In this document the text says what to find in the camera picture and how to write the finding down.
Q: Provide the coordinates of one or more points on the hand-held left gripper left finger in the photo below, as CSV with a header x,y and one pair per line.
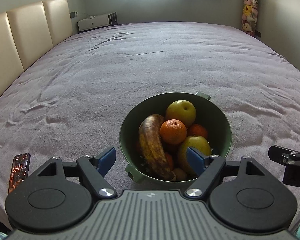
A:
x,y
106,158

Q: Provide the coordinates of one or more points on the black white patterned box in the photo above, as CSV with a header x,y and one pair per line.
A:
x,y
113,18

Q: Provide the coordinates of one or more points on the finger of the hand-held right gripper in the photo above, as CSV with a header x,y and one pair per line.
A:
x,y
278,153

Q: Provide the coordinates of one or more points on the white bedside cabinet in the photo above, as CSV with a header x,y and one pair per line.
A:
x,y
92,24

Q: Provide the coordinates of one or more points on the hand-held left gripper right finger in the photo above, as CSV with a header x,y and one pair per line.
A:
x,y
196,160

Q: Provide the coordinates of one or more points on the black smartphone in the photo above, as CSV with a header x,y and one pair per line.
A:
x,y
18,172

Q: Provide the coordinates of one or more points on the overripe brown banana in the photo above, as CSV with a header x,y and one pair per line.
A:
x,y
151,150

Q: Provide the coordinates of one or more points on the orange mandarin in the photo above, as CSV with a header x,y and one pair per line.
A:
x,y
198,131
169,160
173,131

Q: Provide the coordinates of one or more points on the small brown round fruit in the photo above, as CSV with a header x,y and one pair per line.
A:
x,y
180,174

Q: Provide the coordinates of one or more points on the green colander bowl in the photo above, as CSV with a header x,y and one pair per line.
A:
x,y
130,135

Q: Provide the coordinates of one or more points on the large yellow green apple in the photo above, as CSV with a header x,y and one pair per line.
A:
x,y
197,142

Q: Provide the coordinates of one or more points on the cream padded headboard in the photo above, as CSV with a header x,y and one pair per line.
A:
x,y
27,35

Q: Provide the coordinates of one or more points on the wall control panel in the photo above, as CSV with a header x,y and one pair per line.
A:
x,y
74,14

